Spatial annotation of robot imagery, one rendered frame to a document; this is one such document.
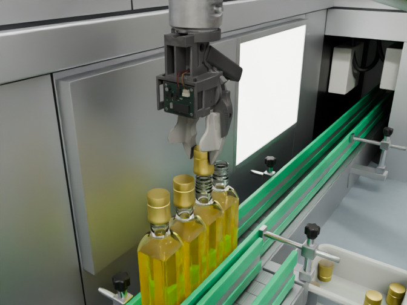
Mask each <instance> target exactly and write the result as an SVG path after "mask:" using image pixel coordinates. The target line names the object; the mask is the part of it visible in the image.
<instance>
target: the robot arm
mask: <svg viewBox="0 0 407 305"><path fill-rule="evenodd" d="M370 1H374V2H378V3H381V4H384V5H388V6H390V7H394V8H397V9H400V10H404V11H407V0H370ZM168 7H169V25H170V26H171V27H172V29H171V33H169V34H165V35H164V51H165V73H164V74H160V75H157V76H156V91H157V110H161V109H164V111H165V112H166V113H171V114H176V115H178V118H177V124H176V125H175V127H174V128H173V129H172V130H171V131H170V132H169V135H168V141H169V142H170V143H183V146H184V150H185V152H186V154H187V156H188V158H189V159H192V158H193V156H194V151H193V149H194V147H195V146H196V135H197V131H196V124H197V121H198V120H199V118H200V117H202V118H203V117H205V116H206V118H205V132H204V134H203V136H202V137H201V139H200V142H199V149H200V151H201V152H207V151H209V153H208V156H209V163H210V165H213V164H214V163H215V161H216V160H217V158H218V157H219V155H220V153H221V150H222V148H223V145H224V143H225V139H226V136H227V134H228V131H229V128H230V125H231V120H232V117H233V106H232V103H231V98H230V91H228V90H227V86H226V82H228V81H236V82H239V81H240V79H241V76H242V72H243V68H242V67H240V66H239V65H238V64H236V63H235V62H233V61H232V60H231V59H229V58H228V57H226V56H225V55H224V54H222V53H221V52H220V51H218V50H217V49H215V48H214V47H212V46H211V45H209V44H210V42H213V41H218V40H220V39H221V29H220V28H219V27H221V26H222V16H223V11H224V8H223V0H168ZM162 84H163V89H164V100H163V101H161V102H160V88H159V85H162ZM212 109H213V112H212V111H210V110H212Z"/></svg>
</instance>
